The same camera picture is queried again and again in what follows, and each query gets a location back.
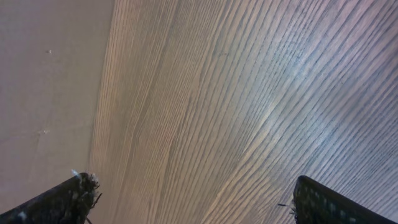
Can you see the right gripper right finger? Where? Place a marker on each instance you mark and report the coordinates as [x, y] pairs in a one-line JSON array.
[[315, 203]]

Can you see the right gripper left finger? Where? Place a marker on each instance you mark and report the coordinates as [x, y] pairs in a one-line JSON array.
[[67, 203]]

